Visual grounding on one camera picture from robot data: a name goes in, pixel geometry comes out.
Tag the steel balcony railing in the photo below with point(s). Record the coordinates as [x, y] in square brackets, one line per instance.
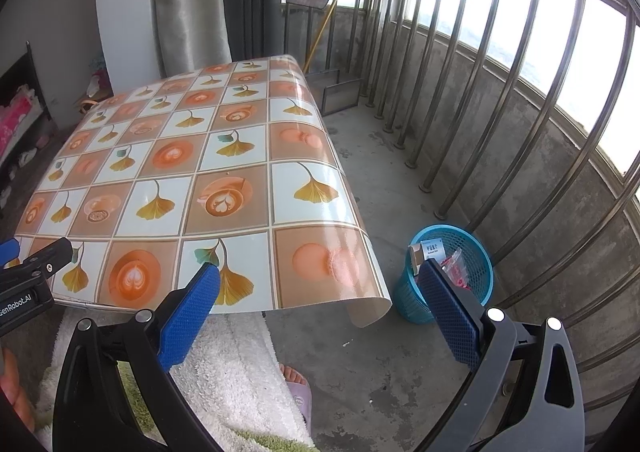
[426, 187]

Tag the person's foot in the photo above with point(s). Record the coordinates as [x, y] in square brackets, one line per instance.
[292, 374]

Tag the blue mesh wastebasket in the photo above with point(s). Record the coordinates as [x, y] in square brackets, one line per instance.
[475, 262]

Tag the red clear wrapper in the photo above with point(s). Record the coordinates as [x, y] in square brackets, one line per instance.
[457, 272]

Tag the metal dustpan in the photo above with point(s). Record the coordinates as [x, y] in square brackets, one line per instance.
[342, 96]

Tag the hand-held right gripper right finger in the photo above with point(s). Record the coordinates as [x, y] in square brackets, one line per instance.
[450, 317]

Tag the lilac slipper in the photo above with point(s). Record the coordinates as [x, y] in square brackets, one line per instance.
[300, 402]

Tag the grey curtain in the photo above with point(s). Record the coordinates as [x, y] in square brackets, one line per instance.
[190, 6]

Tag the dark grey cabinet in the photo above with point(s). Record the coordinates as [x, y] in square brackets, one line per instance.
[250, 16]

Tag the white fluffy robe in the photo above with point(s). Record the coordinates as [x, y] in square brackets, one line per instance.
[235, 372]

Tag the pink printed blanket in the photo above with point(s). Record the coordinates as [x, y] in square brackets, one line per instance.
[12, 121]

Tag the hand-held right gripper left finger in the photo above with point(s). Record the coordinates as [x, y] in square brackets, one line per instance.
[192, 317]

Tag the small cardboard box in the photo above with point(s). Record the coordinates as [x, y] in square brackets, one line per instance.
[425, 252]

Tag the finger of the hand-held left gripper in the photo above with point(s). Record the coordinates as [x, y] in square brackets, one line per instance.
[45, 259]
[7, 253]

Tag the ginkgo leaf checked tablecloth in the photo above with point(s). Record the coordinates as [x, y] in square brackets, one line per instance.
[250, 141]

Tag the person's left hand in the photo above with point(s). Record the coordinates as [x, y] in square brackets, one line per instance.
[15, 394]

